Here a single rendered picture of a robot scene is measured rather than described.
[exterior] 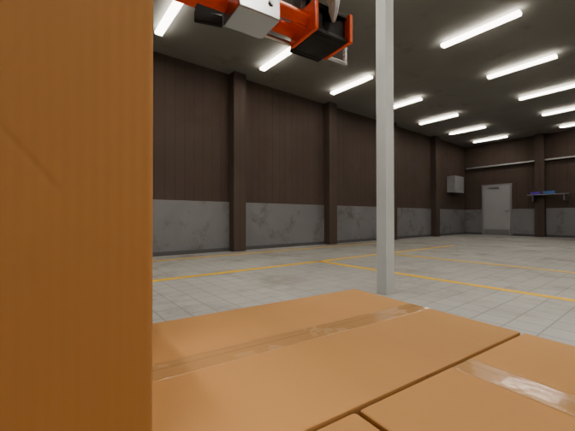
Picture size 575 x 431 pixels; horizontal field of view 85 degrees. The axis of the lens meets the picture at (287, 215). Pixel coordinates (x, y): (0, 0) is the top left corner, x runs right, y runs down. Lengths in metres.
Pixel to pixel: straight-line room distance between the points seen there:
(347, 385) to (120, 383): 0.26
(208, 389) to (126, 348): 0.18
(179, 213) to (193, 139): 1.57
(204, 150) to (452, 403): 6.86
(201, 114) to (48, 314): 7.06
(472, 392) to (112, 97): 0.45
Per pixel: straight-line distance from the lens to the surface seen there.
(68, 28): 0.27
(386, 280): 3.22
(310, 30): 0.60
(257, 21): 0.57
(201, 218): 6.90
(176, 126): 6.97
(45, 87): 0.25
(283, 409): 0.38
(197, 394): 0.41
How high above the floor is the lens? 0.74
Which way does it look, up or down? level
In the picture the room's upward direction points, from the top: straight up
